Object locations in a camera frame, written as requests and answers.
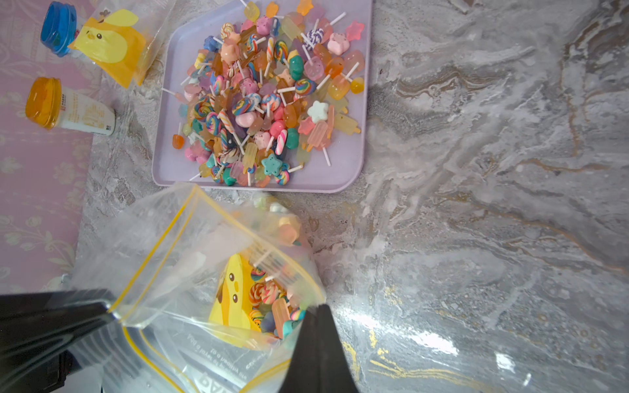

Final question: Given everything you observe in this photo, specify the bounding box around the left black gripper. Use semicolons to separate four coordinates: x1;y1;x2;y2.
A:
1;288;115;392

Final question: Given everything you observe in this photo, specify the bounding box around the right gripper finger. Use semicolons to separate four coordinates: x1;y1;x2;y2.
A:
279;304;358;392

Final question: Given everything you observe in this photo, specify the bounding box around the candy ziploc bag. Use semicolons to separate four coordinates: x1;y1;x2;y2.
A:
57;184;325;392
69;0;175;88

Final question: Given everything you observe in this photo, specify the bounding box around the pile of colourful candies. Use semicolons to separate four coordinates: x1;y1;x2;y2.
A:
171;1;373;191

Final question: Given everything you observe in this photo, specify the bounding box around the orange lid cup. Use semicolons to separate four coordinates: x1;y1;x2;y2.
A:
25;77;116;136

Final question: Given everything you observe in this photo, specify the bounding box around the blue lid cup on table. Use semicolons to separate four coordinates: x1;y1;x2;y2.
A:
40;1;79;57

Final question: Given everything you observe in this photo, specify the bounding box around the lilac plastic tray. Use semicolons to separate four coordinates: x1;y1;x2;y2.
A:
152;1;367;193

